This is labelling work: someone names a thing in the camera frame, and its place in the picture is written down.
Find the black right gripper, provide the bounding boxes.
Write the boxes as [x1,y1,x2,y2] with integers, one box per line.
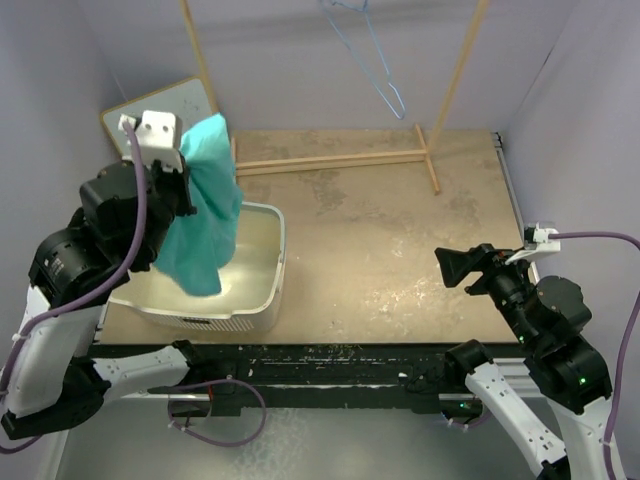
[434,240,539,345]

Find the teal t shirt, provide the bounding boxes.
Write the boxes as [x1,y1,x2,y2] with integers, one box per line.
[154,113,243,297]

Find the light blue wire hanger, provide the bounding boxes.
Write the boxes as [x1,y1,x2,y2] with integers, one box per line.
[317,1,407,120]

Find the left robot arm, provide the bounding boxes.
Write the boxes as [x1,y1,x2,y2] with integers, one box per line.
[1,159,197,444]

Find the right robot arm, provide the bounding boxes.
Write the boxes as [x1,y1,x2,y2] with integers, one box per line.
[435,239,625,479]

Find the white perforated laundry basket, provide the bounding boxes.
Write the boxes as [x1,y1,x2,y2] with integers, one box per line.
[104,202,286,333]

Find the wooden clothes rack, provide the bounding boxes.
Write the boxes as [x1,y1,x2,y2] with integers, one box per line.
[178,0,491,196]

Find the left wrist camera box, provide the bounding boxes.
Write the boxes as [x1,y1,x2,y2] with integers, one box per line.
[118,110,184,173]

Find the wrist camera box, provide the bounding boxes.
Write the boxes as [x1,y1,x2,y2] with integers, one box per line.
[118,110,184,173]
[505,223,561,265]

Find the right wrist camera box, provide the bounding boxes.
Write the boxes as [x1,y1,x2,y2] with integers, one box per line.
[505,223,561,265]

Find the small whiteboard yellow frame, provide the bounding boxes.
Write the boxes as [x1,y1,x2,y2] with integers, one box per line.
[100,77,215,160]

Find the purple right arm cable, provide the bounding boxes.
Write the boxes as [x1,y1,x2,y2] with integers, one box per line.
[547,229,640,480]

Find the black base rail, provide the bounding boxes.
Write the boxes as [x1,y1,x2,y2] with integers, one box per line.
[147,343,480,416]

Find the purple floor cable loop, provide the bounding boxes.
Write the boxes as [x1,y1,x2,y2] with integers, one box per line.
[166,377,269,447]

